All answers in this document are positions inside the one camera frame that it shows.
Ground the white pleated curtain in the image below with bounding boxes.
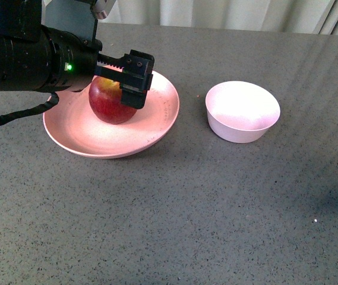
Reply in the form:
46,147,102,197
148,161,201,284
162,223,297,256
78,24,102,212
104,0,338,35

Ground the red apple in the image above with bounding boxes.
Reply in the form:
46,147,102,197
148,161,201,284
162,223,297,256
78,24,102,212
89,77,137,125

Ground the black wrapped cable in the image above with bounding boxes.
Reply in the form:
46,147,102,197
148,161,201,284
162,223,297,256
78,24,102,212
0,91,60,128

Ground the pink plastic plate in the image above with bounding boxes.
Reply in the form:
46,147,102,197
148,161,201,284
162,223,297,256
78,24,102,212
43,72,179,159

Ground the pink plastic bowl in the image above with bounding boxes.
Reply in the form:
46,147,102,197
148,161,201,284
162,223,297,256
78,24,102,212
205,81,280,144

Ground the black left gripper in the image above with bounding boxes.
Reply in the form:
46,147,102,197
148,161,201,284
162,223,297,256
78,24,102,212
40,27,154,109

